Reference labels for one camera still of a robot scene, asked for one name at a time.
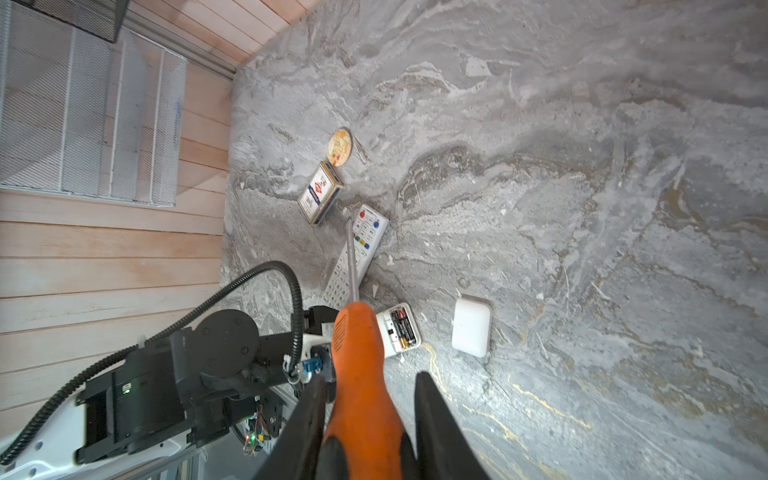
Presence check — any round wooden coaster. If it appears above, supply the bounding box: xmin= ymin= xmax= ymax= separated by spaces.
xmin=327 ymin=128 xmax=354 ymax=167

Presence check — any white TV remote control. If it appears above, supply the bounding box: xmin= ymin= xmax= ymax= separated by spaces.
xmin=323 ymin=204 xmax=389 ymax=310

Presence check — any white wire mesh shelf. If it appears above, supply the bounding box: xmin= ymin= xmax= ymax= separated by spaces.
xmin=1 ymin=1 xmax=187 ymax=207

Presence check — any white battery cover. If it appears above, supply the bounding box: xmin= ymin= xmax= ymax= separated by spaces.
xmin=452 ymin=297 xmax=491 ymax=358

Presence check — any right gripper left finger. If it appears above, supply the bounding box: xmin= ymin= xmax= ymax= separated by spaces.
xmin=255 ymin=377 xmax=327 ymax=480

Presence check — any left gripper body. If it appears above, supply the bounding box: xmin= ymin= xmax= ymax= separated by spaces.
xmin=283 ymin=306 xmax=339 ymax=384

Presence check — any playing card box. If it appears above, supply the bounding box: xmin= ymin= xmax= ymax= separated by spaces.
xmin=297 ymin=160 xmax=344 ymax=225

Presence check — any black wire mesh basket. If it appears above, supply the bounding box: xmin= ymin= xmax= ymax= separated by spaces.
xmin=15 ymin=0 xmax=130 ymax=43

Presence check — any black battery in remote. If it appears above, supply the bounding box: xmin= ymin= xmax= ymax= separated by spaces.
xmin=390 ymin=307 xmax=417 ymax=350

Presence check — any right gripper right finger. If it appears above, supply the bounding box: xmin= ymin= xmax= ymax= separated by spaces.
xmin=414 ymin=371 xmax=489 ymax=480

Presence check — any black corrugated cable conduit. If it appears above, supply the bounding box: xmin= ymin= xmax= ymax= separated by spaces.
xmin=0 ymin=260 xmax=306 ymax=466

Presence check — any white air conditioner remote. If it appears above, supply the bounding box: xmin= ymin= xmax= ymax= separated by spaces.
xmin=314 ymin=301 xmax=422 ymax=362

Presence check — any orange black screwdriver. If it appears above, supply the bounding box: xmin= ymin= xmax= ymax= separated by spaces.
xmin=315 ymin=219 xmax=418 ymax=479

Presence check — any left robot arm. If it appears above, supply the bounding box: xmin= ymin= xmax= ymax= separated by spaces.
xmin=1 ymin=306 xmax=336 ymax=479

